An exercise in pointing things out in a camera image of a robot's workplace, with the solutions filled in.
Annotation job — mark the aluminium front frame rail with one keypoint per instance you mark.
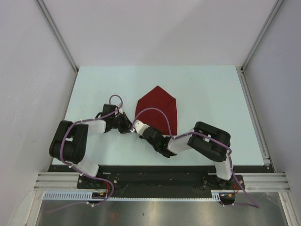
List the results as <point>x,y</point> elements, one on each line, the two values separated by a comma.
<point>254,182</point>

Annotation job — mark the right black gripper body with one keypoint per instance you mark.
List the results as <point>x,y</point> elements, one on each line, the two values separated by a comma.
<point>156,148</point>

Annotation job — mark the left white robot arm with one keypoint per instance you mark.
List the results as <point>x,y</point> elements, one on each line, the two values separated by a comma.
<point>70,139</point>

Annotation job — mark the aluminium frame post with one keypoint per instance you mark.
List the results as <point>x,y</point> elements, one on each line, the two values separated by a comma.
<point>56,33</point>
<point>263,32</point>

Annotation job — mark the right aluminium frame post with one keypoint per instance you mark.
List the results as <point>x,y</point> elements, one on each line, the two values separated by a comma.
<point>263,32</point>

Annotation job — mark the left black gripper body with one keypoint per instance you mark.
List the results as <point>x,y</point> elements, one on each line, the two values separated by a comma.
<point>114,123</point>

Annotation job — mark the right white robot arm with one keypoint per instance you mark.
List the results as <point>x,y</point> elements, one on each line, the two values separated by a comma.
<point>211,142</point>

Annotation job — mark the white cable duct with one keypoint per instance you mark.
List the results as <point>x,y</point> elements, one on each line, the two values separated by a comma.
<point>202,196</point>

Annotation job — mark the red cloth napkin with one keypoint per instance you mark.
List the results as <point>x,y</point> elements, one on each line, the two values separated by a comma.
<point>158,109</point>

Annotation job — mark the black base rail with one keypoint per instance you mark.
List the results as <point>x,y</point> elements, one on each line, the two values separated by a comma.
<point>163,180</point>

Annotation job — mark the left aluminium frame post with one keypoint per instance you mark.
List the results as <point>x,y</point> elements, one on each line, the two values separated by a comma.
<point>56,33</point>

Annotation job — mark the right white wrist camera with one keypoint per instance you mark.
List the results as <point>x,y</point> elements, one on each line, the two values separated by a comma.
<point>139,127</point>

